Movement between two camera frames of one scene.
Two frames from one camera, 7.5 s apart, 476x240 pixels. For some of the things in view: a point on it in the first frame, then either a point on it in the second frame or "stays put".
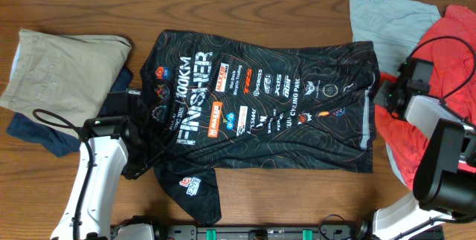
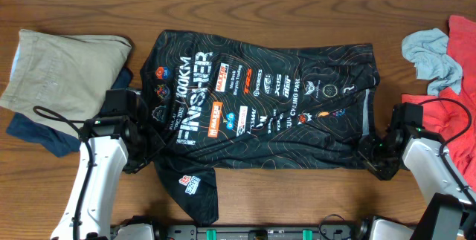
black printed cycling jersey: (265, 104) stays put
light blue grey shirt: (396, 27) -> (428, 50)
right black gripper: (379, 97) -> (364, 147)
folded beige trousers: (65, 76) stays put
